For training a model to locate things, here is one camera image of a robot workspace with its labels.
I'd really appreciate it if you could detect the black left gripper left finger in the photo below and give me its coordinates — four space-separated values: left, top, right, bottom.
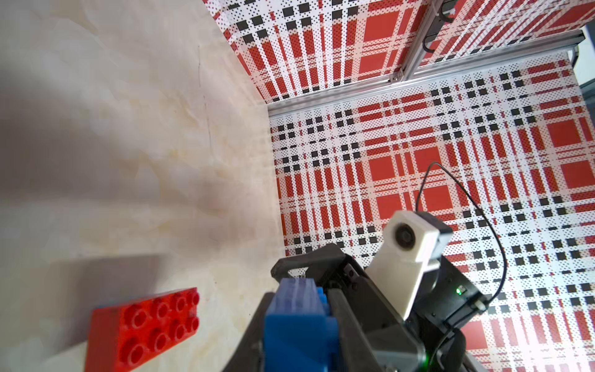
223 292 274 372

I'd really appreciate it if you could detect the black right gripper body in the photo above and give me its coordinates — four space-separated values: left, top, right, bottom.
271 243 489 371

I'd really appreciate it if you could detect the red lego brick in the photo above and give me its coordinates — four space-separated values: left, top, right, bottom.
85 288 200 371

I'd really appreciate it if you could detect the blue long lego brick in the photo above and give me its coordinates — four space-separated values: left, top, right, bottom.
263 278 339 371

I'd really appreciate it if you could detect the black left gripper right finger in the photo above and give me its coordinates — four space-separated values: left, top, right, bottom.
327 289 425 371

